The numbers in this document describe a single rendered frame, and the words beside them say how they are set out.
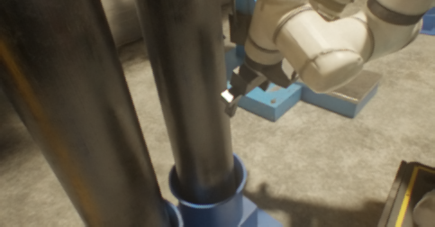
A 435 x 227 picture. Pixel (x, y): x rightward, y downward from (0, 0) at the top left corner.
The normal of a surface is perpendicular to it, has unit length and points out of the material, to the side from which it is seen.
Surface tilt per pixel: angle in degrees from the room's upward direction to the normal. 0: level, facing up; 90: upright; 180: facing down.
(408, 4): 105
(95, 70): 90
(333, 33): 25
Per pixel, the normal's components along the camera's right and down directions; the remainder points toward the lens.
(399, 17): -0.29, 0.74
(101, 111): 0.75, 0.32
